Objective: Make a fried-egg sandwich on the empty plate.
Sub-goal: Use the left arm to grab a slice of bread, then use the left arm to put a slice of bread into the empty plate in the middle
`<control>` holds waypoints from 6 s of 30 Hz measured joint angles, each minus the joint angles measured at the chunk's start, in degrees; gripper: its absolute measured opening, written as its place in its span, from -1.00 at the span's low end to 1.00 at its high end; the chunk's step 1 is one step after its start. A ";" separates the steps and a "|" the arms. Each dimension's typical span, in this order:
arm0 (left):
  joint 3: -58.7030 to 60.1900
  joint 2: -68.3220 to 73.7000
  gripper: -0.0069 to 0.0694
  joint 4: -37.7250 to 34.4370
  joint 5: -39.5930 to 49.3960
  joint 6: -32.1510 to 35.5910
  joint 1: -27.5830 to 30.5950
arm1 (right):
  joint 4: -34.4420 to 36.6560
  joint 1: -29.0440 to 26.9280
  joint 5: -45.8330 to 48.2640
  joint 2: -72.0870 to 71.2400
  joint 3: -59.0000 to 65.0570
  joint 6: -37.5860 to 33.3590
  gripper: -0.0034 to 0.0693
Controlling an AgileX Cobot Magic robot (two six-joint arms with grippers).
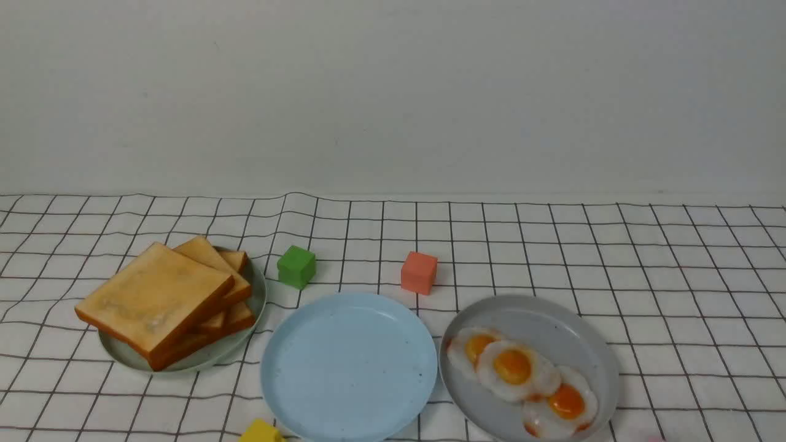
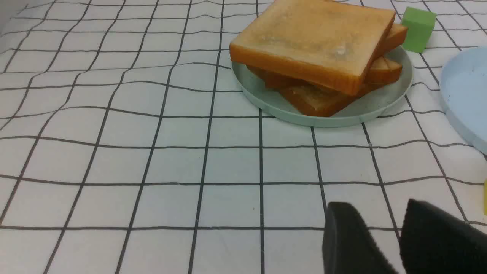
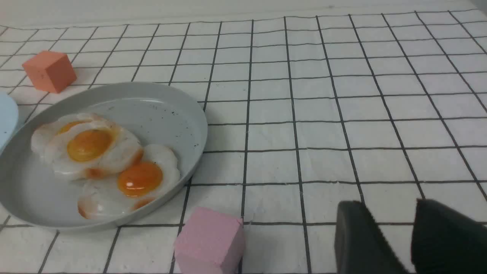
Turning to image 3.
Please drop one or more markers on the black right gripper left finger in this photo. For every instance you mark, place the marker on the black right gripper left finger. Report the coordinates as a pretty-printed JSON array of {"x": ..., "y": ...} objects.
[{"x": 359, "y": 244}]

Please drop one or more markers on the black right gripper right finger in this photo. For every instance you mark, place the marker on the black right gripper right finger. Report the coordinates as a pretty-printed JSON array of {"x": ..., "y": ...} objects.
[{"x": 445, "y": 241}]

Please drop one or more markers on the fried egg top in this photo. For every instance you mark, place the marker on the fried egg top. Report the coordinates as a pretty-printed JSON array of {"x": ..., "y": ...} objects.
[{"x": 93, "y": 149}]

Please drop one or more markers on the fried egg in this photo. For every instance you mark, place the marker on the fried egg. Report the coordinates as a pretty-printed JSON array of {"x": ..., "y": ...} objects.
[
  {"x": 93, "y": 149},
  {"x": 43, "y": 134},
  {"x": 152, "y": 177}
]

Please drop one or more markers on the checkered white tablecloth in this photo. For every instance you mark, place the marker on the checkered white tablecloth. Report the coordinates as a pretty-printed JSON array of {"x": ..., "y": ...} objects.
[{"x": 303, "y": 112}]

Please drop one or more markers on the pink cube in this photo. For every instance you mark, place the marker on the pink cube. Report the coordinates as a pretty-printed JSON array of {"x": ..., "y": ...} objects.
[{"x": 210, "y": 243}]

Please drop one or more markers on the fried egg lower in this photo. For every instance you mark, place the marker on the fried egg lower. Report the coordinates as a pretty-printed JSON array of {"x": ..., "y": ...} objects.
[{"x": 152, "y": 177}]

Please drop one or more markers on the grey egg plate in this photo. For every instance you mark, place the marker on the grey egg plate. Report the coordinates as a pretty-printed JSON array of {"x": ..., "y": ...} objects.
[{"x": 156, "y": 113}]

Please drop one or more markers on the fried egg behind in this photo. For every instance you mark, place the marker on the fried egg behind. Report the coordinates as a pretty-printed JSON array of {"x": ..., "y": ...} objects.
[{"x": 43, "y": 134}]

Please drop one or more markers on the orange cube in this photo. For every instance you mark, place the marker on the orange cube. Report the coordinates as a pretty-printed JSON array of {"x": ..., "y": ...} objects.
[{"x": 50, "y": 71}]

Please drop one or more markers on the light blue plate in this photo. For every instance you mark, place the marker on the light blue plate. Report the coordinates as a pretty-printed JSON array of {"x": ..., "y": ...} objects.
[{"x": 9, "y": 117}]

